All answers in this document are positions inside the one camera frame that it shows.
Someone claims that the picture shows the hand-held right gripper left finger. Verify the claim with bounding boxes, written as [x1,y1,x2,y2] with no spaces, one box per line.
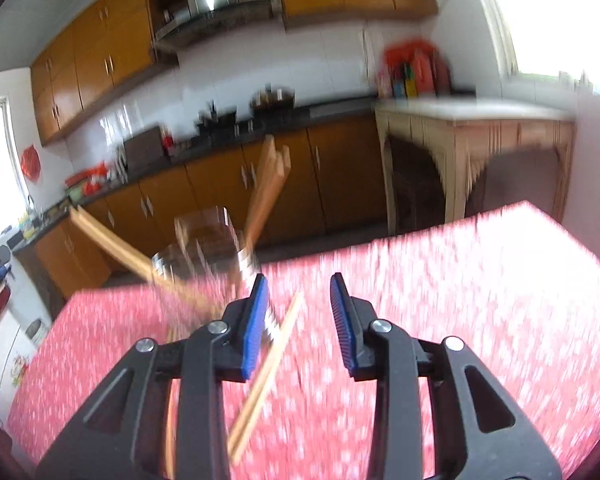
[35,274,271,480]

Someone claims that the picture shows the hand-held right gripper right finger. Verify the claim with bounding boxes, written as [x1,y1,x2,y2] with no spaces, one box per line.
[330,272,563,480]

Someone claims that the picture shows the metal wire utensil holder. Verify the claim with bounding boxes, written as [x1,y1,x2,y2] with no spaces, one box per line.
[151,206,281,346]

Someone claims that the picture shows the tiled counter with flower tile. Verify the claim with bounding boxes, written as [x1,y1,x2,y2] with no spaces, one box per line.
[0,280,56,411]

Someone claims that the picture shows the red floral tablecloth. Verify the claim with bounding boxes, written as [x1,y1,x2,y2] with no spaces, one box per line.
[5,200,600,480]

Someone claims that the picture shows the wooden base cabinets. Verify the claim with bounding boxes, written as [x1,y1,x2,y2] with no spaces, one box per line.
[12,120,396,301]

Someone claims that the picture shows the dark cutting board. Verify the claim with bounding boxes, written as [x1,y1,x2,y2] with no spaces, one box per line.
[124,127,167,171]

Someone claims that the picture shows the black kitchen countertop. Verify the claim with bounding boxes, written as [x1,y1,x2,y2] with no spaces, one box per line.
[10,95,381,256]

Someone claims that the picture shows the black pot with lid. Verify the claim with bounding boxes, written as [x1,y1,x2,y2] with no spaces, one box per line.
[250,87,297,111]

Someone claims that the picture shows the green and yellow boxes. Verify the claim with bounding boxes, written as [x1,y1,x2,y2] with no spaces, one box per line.
[392,62,416,99]

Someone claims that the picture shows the cream side table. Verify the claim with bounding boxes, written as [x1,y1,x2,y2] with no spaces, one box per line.
[375,97,578,233]

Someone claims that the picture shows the tall red bottle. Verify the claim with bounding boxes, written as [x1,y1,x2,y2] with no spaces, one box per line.
[412,55,436,96]

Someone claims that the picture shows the dark brown bottle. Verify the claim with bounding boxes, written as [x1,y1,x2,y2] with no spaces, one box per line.
[432,57,454,96]

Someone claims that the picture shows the large red plastic bag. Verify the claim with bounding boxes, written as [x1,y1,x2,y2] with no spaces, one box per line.
[382,37,451,69]

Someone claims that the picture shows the red bag on wall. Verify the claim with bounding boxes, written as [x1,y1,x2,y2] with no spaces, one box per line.
[21,145,42,181]

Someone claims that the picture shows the wooden wall cabinets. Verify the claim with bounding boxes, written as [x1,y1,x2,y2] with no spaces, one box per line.
[30,0,440,146]

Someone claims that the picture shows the window with white frame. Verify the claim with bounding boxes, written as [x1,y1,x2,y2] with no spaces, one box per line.
[472,0,600,96]

